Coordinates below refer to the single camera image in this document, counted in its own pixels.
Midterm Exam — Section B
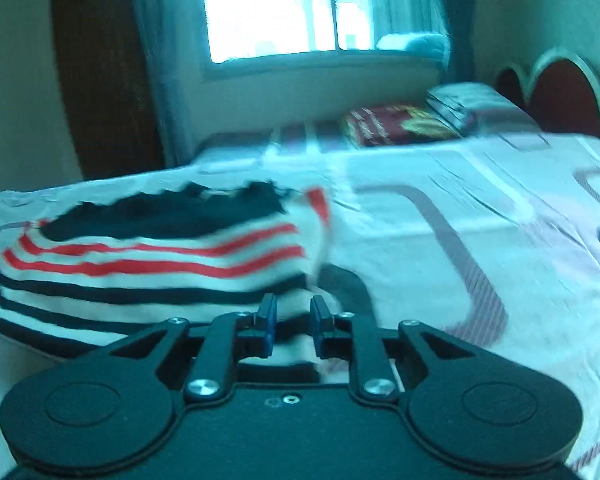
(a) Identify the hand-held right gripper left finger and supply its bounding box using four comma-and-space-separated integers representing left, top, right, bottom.
107, 294, 281, 403

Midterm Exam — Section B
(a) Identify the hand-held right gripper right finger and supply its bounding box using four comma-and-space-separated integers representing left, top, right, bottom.
310, 295, 477, 403

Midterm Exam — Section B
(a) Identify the striped knit sweater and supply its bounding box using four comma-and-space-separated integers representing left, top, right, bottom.
0, 182, 341, 366

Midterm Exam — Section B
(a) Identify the patterned white bed sheet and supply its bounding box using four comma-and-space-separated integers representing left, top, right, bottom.
0, 130, 600, 480

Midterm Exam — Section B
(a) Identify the red printed pillow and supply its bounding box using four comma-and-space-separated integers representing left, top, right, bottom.
345, 104, 463, 148

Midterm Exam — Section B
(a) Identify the striped pillow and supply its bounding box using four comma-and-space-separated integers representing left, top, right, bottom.
425, 81, 538, 136

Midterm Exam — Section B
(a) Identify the teal curtain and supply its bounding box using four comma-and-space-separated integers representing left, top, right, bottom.
430, 0, 481, 83
127, 0, 206, 166

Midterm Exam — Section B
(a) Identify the dark wooden door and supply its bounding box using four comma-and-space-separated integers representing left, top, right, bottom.
50, 0, 166, 181

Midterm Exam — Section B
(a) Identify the light blue quilt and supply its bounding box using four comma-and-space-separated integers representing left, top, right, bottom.
376, 31, 448, 58

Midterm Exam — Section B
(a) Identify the window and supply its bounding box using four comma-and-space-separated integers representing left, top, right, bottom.
197, 0, 451, 68

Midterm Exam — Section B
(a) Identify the red scalloped headboard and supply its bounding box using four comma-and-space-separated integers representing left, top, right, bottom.
492, 47, 600, 156

